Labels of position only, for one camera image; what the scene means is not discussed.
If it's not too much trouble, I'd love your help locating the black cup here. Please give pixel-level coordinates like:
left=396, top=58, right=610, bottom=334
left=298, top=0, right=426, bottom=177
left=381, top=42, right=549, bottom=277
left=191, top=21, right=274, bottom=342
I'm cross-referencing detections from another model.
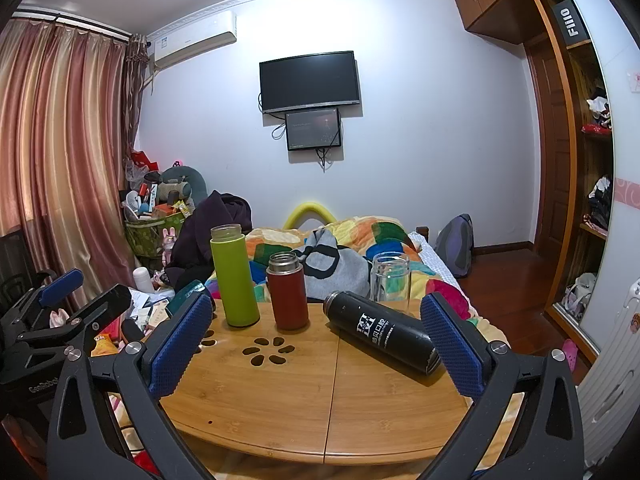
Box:
left=323, top=290, right=444, bottom=375

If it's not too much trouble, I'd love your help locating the pink striped curtain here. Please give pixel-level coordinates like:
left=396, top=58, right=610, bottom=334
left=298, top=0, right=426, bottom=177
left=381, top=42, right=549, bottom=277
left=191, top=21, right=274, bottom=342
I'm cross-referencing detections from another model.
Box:
left=0, top=16, right=151, bottom=283

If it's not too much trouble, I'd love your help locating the black wall television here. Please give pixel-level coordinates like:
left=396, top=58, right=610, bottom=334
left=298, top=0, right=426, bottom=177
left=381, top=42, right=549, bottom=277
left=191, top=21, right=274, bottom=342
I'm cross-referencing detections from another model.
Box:
left=259, top=50, right=362, bottom=115

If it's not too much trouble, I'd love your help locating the white air conditioner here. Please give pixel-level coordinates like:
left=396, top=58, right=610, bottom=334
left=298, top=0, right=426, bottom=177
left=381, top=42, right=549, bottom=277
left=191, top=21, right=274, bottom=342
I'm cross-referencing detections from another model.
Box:
left=151, top=10, right=238, bottom=72

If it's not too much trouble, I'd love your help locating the grey purple backpack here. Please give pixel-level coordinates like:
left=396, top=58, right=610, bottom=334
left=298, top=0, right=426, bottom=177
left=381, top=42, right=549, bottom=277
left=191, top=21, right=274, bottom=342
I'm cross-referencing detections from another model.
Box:
left=433, top=214, right=475, bottom=279

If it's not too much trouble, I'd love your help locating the dark green box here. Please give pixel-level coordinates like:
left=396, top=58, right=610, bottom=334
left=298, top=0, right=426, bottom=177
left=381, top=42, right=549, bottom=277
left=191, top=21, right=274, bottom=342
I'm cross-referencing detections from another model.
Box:
left=166, top=281, right=215, bottom=317

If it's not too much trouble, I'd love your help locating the grey and black cloth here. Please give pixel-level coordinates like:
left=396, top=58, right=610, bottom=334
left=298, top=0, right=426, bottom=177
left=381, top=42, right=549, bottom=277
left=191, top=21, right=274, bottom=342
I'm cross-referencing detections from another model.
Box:
left=291, top=227, right=372, bottom=304

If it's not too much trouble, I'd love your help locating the red plastic bag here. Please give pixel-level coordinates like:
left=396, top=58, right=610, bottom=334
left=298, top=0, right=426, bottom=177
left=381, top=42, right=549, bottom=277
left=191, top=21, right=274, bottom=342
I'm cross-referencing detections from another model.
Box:
left=130, top=150, right=159, bottom=175

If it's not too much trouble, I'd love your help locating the grey plush pillow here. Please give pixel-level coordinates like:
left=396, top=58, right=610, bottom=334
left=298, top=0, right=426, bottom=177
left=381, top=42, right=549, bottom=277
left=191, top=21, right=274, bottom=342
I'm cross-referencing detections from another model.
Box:
left=159, top=165, right=209, bottom=202

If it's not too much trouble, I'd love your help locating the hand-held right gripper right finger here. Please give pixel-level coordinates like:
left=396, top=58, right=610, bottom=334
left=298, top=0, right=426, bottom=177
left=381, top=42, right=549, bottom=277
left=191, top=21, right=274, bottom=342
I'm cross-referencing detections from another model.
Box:
left=417, top=291, right=584, bottom=480

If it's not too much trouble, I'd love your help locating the wooden wardrobe shelf unit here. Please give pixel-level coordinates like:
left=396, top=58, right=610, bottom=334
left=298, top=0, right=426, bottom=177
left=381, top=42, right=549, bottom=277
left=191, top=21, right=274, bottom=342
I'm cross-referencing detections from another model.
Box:
left=522, top=0, right=640, bottom=363

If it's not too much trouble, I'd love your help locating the colourful patchwork blanket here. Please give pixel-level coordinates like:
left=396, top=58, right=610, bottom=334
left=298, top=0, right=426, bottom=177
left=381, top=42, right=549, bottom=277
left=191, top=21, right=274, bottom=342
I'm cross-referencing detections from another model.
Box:
left=204, top=216, right=507, bottom=353

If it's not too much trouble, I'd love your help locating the brown wooden door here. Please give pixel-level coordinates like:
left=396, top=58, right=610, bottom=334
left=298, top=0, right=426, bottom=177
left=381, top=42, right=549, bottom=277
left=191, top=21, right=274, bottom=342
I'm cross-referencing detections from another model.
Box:
left=524, top=35, right=572, bottom=261

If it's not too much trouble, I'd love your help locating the dark purple jacket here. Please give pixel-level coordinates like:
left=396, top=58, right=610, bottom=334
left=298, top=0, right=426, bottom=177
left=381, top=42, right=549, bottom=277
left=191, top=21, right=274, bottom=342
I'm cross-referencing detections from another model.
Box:
left=164, top=190, right=254, bottom=295

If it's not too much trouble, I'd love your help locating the red cup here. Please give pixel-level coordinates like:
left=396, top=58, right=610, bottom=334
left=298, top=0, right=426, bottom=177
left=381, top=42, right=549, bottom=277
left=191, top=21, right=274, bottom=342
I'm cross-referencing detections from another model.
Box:
left=265, top=252, right=310, bottom=331

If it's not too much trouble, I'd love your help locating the round bamboo table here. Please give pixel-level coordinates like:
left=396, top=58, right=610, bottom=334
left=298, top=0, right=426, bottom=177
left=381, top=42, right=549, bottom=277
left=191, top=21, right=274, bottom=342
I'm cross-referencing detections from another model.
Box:
left=159, top=300, right=526, bottom=467

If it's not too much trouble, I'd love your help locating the yellow foam tube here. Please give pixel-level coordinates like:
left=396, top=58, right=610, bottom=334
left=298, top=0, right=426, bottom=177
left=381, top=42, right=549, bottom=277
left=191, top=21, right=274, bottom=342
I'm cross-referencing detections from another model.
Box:
left=283, top=202, right=337, bottom=231

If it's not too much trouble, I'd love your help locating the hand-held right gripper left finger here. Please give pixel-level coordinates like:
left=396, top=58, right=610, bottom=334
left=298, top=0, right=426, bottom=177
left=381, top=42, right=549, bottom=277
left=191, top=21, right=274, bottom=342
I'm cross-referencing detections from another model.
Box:
left=46, top=290, right=221, bottom=480

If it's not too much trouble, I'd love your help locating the green cup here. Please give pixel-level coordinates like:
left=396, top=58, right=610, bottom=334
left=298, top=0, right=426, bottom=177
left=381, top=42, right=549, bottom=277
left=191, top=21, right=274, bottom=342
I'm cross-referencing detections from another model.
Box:
left=210, top=224, right=261, bottom=330

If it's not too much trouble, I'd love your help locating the black sign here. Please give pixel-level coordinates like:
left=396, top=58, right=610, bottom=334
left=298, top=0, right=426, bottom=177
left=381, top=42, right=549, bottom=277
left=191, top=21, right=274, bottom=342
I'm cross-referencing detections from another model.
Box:
left=553, top=0, right=589, bottom=50

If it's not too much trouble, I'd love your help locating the clear glass cup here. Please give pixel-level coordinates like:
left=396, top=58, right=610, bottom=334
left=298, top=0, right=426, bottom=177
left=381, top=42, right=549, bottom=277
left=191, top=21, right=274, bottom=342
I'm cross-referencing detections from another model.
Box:
left=370, top=251, right=412, bottom=316

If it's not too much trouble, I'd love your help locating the small black monitor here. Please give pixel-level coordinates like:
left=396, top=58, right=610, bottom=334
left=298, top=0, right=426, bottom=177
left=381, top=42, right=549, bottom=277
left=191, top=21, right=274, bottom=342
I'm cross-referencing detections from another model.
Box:
left=285, top=108, right=343, bottom=152

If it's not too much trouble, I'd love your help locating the green storage basket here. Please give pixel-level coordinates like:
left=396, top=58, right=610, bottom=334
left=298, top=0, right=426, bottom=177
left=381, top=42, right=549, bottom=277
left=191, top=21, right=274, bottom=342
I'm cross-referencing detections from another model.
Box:
left=125, top=209, right=190, bottom=262

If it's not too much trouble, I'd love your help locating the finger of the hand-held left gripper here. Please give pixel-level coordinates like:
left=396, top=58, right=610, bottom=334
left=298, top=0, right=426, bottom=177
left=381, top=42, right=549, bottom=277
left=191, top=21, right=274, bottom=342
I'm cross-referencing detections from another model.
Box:
left=17, top=283, right=133, bottom=356
left=7, top=268, right=85, bottom=328

